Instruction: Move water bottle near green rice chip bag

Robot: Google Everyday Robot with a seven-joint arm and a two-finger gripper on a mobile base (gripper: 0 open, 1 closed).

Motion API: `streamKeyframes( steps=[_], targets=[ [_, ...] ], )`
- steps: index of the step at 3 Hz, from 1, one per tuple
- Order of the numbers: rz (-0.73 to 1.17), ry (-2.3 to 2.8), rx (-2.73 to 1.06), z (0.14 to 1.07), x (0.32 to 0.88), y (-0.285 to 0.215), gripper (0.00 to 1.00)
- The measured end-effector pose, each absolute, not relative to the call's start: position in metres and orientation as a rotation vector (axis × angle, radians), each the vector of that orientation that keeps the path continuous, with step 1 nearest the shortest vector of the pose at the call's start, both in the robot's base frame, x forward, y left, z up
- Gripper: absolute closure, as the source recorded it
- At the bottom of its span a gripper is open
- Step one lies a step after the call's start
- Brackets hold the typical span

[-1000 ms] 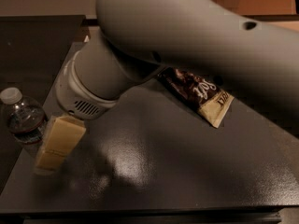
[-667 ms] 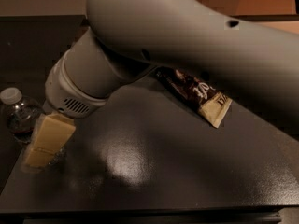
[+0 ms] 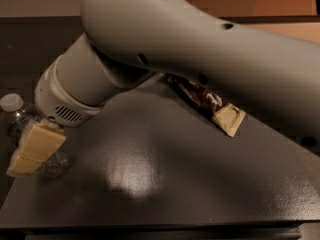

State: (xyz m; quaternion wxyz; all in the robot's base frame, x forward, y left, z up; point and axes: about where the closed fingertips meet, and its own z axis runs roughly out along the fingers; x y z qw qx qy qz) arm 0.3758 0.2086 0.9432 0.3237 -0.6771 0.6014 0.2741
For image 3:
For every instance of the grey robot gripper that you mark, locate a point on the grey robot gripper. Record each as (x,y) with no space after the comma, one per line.
(55,101)

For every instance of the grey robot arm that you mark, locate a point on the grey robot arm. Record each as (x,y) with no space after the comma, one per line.
(271,76)

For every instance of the brown and cream snack bag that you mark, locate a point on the brown and cream snack bag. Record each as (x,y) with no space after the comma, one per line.
(223,114)

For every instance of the clear plastic water bottle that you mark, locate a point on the clear plastic water bottle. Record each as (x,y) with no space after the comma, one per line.
(16,115)

